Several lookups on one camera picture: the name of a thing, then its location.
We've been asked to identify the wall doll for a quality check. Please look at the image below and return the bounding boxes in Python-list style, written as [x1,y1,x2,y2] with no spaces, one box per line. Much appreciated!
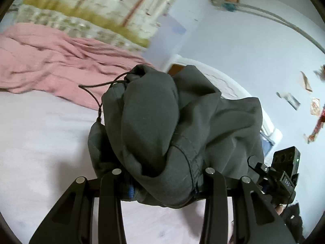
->
[209,0,240,12]

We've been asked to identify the black hooded jacket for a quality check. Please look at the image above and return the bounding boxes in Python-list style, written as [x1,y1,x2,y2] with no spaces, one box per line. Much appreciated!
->
[79,64,266,209]

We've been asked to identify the grey wall pipes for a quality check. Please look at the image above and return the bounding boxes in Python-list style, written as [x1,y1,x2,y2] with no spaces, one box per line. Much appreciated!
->
[239,2,325,54]

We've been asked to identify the pink wall picture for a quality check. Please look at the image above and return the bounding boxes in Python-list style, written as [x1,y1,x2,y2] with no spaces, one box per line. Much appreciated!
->
[310,98,324,116]

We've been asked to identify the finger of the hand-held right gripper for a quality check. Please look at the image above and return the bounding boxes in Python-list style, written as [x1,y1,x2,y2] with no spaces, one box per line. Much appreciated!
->
[247,155,270,183]

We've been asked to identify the pink checked quilt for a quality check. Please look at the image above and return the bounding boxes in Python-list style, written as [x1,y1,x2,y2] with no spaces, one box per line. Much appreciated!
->
[0,22,155,111]

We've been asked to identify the tree print curtain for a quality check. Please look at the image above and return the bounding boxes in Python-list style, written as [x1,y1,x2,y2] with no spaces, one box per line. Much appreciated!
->
[10,0,188,49]

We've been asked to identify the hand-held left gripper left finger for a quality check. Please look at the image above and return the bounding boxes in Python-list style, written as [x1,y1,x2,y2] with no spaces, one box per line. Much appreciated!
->
[29,168,135,244]

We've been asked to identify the person's right forearm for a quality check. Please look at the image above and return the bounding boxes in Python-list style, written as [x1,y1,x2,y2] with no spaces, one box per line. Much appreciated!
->
[281,203,306,244]

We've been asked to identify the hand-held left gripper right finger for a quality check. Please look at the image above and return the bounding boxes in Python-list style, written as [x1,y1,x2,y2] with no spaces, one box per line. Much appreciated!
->
[198,167,296,244]

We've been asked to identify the brown wall sticker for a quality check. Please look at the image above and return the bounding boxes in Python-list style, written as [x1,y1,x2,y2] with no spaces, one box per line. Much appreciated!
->
[300,71,313,92]

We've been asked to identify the grey wall picture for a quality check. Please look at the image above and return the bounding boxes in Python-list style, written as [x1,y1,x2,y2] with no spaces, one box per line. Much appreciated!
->
[277,91,301,111]

